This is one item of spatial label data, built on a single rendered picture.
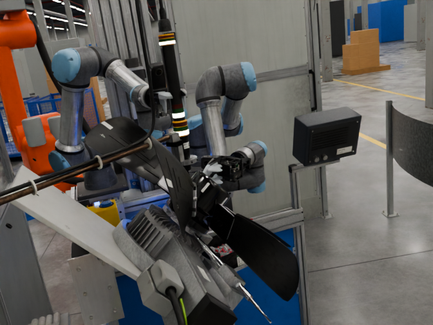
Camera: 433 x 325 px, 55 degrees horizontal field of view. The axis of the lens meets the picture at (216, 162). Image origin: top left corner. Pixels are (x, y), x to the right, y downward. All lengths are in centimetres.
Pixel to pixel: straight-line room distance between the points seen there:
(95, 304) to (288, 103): 254
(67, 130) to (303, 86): 213
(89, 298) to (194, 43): 224
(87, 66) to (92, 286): 85
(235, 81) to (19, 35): 378
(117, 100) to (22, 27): 318
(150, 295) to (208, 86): 92
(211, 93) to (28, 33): 376
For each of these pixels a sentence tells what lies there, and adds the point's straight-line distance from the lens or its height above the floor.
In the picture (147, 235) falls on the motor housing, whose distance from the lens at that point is 111.
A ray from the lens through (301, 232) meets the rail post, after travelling 191.
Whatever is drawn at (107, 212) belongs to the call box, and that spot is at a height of 106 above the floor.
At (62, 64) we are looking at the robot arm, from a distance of 165.
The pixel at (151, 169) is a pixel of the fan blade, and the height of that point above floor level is 129.
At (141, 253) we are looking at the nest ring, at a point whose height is 113.
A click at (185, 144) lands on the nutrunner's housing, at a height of 133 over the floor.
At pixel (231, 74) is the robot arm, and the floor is 147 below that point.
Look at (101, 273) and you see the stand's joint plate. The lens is 112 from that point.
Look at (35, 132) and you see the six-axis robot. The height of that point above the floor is 88.
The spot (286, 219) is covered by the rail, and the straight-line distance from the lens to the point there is 185.
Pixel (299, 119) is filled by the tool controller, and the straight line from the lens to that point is 178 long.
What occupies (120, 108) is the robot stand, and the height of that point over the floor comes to 135.
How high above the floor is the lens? 162
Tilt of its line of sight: 17 degrees down
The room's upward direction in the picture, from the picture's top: 8 degrees counter-clockwise
